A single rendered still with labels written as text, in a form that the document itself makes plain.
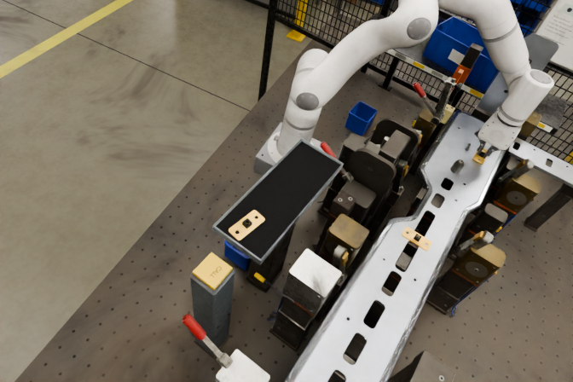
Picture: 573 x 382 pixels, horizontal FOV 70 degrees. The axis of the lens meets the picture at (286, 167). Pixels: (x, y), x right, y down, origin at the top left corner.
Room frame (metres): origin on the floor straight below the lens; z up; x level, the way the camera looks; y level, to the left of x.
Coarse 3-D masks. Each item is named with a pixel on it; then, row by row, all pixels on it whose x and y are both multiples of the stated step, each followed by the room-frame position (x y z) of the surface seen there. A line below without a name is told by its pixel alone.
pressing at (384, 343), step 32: (448, 128) 1.18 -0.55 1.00; (480, 128) 1.22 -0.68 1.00; (448, 160) 1.02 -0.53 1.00; (448, 192) 0.87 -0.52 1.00; (480, 192) 0.90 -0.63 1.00; (416, 224) 0.72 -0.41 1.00; (448, 224) 0.75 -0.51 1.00; (384, 256) 0.59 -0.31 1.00; (416, 256) 0.62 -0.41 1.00; (352, 288) 0.48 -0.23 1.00; (416, 288) 0.52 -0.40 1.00; (352, 320) 0.40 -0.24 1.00; (384, 320) 0.42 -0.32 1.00; (320, 352) 0.31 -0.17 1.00; (384, 352) 0.34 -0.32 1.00
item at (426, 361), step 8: (424, 352) 0.35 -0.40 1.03; (416, 360) 0.34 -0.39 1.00; (424, 360) 0.33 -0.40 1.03; (432, 360) 0.33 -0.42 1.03; (408, 368) 0.33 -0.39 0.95; (416, 368) 0.31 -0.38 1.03; (424, 368) 0.31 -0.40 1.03; (432, 368) 0.32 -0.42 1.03; (440, 368) 0.32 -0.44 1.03; (448, 368) 0.32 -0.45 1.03; (400, 376) 0.33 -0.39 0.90; (408, 376) 0.30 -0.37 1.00; (416, 376) 0.29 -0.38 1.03; (424, 376) 0.30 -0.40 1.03; (432, 376) 0.30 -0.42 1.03; (440, 376) 0.30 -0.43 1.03; (448, 376) 0.31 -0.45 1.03
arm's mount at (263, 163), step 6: (276, 132) 1.18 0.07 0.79; (312, 138) 1.19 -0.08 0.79; (264, 144) 1.10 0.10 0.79; (318, 144) 1.17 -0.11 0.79; (264, 150) 1.07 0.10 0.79; (258, 156) 1.03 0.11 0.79; (264, 156) 1.04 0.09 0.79; (258, 162) 1.03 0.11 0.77; (264, 162) 1.02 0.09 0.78; (270, 162) 1.02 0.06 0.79; (258, 168) 1.03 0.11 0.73; (264, 168) 1.02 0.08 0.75; (270, 168) 1.01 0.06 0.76; (264, 174) 1.02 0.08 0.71
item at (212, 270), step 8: (208, 256) 0.40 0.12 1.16; (216, 256) 0.41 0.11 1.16; (200, 264) 0.38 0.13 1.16; (208, 264) 0.38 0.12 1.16; (216, 264) 0.39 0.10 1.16; (224, 264) 0.39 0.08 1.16; (200, 272) 0.36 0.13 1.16; (208, 272) 0.37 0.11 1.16; (216, 272) 0.37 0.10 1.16; (224, 272) 0.37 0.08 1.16; (200, 280) 0.35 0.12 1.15; (208, 280) 0.35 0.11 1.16; (216, 280) 0.35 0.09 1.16
